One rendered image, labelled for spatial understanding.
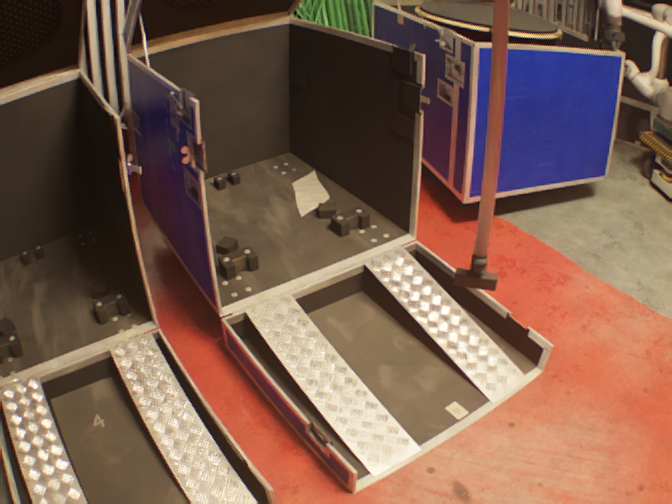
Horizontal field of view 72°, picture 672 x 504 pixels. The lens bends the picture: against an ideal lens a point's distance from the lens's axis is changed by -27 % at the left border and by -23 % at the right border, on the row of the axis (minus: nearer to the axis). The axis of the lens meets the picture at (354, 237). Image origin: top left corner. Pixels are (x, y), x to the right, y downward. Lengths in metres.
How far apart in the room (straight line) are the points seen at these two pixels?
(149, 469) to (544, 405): 1.37
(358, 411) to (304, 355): 0.28
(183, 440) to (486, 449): 0.97
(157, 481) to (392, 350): 1.02
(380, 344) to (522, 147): 1.20
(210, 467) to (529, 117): 2.06
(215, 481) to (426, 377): 0.85
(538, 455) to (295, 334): 0.96
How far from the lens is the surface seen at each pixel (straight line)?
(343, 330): 2.19
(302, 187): 2.77
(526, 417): 1.99
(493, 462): 1.84
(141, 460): 1.86
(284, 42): 2.90
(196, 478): 1.74
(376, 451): 1.79
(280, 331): 2.02
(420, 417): 1.91
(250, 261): 2.21
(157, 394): 1.89
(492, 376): 2.05
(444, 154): 2.83
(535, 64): 2.67
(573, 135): 2.99
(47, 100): 2.51
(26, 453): 1.91
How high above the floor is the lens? 1.49
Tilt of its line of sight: 33 degrees down
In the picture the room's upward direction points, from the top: 1 degrees clockwise
